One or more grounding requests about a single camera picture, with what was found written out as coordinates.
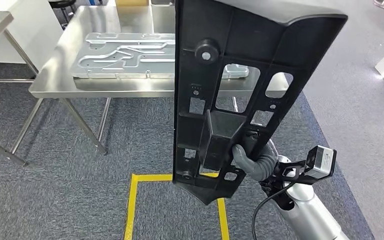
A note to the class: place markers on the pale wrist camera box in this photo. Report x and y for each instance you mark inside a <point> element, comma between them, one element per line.
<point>324,162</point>

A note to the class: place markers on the white partition panel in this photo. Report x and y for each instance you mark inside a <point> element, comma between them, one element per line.
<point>36,33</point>

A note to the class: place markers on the black plastic frame part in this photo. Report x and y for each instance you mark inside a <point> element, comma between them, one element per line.
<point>245,30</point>

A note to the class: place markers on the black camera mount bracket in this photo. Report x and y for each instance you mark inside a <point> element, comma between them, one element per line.
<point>306,181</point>

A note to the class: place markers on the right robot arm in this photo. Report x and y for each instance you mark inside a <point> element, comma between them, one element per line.
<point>308,212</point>

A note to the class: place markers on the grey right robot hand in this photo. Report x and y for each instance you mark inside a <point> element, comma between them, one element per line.
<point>246,162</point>

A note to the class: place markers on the aluminium fixture plate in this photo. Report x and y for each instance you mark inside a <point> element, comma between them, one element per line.
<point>112,66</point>

